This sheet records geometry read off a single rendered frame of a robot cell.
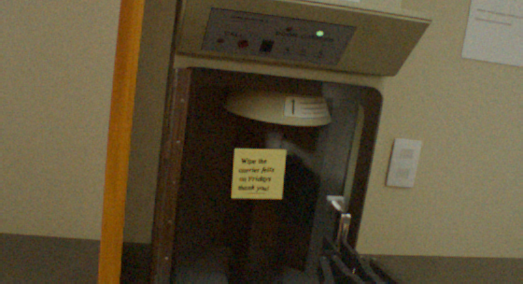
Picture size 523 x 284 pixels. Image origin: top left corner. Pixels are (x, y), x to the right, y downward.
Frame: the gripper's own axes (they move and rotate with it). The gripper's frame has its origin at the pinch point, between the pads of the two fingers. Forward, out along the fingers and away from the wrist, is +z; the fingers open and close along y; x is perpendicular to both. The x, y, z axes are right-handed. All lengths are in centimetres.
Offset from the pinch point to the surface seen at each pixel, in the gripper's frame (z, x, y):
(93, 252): 39, 20, 37
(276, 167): 4.5, -11.3, 10.2
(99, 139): 49, -1, 38
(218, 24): -1.6, -31.3, 22.2
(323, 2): -5.8, -36.0, 10.0
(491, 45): 49, -32, -48
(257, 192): 4.5, -7.2, 12.6
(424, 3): 49, -39, -29
